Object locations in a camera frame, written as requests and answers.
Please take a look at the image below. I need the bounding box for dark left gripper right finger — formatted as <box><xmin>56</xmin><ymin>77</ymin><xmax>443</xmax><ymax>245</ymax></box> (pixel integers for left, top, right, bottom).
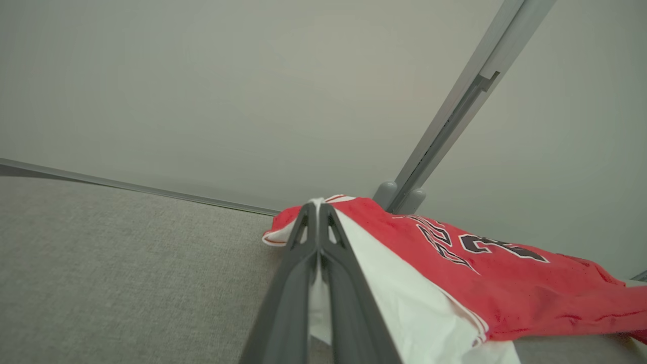
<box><xmin>318</xmin><ymin>202</ymin><xmax>403</xmax><ymax>364</ymax></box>

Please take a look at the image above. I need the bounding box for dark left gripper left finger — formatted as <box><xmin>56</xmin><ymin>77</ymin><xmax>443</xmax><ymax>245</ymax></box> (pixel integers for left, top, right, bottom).
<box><xmin>240</xmin><ymin>202</ymin><xmax>320</xmax><ymax>364</ymax></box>

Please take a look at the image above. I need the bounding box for grey fabric sofa cushion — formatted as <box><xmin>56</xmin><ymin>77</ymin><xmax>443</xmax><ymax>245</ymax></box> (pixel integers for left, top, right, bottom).
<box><xmin>0</xmin><ymin>174</ymin><xmax>647</xmax><ymax>364</ymax></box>

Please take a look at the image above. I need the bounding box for red white basketball jersey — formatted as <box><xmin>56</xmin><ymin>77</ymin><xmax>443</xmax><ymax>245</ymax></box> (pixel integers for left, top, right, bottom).
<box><xmin>261</xmin><ymin>194</ymin><xmax>647</xmax><ymax>364</ymax></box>

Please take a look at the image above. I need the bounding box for grey metal partition post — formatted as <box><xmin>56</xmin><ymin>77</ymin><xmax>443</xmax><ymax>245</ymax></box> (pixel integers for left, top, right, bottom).
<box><xmin>373</xmin><ymin>0</ymin><xmax>558</xmax><ymax>216</ymax></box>

